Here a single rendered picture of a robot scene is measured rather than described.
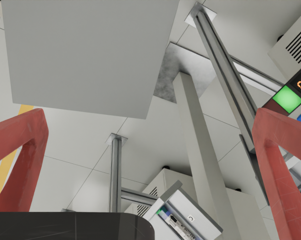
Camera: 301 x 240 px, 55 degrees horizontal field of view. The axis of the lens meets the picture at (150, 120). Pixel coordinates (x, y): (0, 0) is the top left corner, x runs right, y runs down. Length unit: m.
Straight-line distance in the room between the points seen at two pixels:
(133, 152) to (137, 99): 1.01
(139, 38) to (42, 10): 0.14
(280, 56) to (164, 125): 0.59
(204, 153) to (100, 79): 0.47
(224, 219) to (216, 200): 0.05
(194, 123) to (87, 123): 0.59
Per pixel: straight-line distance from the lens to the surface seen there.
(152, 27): 0.45
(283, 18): 1.23
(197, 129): 0.94
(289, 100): 0.51
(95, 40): 0.46
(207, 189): 0.80
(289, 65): 1.09
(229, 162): 1.69
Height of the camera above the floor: 1.01
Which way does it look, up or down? 48 degrees down
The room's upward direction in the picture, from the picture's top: 174 degrees clockwise
